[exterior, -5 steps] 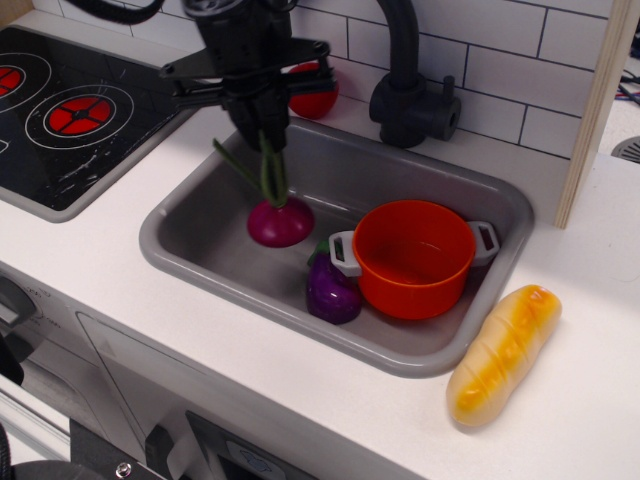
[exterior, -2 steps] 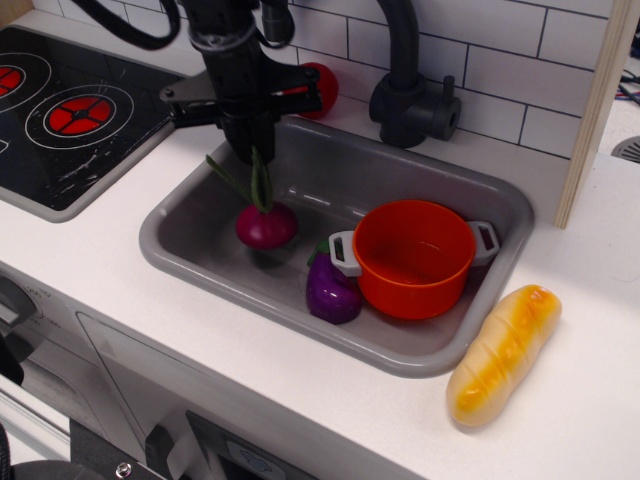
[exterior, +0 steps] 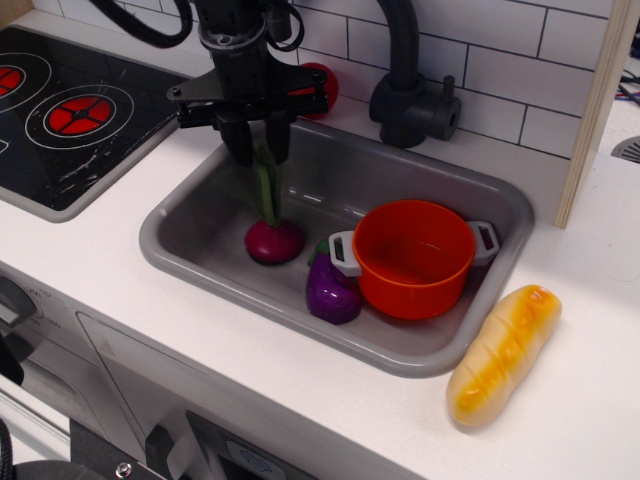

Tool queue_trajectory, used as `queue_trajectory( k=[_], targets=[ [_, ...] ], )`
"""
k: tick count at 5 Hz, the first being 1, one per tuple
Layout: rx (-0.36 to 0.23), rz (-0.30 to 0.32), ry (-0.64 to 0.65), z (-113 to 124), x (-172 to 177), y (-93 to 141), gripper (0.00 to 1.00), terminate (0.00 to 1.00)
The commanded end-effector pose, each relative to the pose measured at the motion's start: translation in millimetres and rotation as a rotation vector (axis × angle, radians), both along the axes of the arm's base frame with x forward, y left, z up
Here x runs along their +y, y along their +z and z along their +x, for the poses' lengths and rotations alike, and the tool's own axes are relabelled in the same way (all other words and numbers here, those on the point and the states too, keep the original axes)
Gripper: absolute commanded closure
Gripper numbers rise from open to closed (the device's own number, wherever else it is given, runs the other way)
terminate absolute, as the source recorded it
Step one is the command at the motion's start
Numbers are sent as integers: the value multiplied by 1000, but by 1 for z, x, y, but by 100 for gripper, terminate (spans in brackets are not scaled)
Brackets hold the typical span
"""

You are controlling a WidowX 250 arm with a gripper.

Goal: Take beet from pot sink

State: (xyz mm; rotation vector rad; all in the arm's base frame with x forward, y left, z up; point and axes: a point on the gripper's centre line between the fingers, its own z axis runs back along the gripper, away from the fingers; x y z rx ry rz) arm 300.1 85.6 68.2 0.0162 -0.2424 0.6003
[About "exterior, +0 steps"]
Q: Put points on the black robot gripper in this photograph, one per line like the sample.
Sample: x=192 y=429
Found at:
x=247 y=83

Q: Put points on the purple toy beet green stems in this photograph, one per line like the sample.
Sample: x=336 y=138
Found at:
x=273 y=239

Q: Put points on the black robot base with screw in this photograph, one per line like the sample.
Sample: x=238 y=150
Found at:
x=91 y=457

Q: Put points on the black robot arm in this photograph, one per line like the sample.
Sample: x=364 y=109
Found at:
x=235 y=16

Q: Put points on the grey plastic sink basin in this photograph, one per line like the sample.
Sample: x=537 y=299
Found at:
x=330 y=181

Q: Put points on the red toy tomato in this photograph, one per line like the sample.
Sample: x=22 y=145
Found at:
x=331 y=88

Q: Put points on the dark grey toy faucet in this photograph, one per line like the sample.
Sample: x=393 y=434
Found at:
x=406 y=108

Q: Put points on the black toy stovetop red burners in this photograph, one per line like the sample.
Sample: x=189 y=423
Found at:
x=74 y=120

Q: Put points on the purple toy eggplant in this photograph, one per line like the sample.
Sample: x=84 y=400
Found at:
x=330 y=295

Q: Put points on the white toy oven front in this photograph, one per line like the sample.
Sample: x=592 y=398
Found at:
x=47 y=351

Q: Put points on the toy bread loaf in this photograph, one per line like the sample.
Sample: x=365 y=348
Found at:
x=502 y=354

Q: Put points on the light wooden side panel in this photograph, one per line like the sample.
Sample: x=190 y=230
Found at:
x=621 y=26

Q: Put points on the round metal vent grille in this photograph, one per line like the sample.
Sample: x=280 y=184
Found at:
x=628 y=149

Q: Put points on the orange toy pot grey handles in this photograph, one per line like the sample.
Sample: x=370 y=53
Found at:
x=411 y=258

